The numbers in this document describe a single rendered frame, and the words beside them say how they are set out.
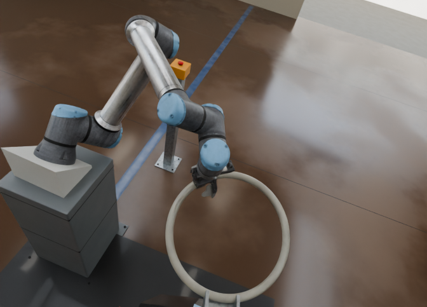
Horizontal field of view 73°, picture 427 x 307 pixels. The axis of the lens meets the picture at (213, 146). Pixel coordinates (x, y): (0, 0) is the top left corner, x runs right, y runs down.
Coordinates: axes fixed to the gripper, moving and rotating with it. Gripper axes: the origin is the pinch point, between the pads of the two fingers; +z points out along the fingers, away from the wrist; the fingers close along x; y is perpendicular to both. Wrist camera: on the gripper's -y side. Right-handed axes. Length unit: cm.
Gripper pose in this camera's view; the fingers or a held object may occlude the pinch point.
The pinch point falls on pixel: (207, 180)
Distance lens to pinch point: 122.7
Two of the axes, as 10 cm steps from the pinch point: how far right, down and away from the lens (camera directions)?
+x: 3.6, 8.9, -2.8
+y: -9.2, 2.9, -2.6
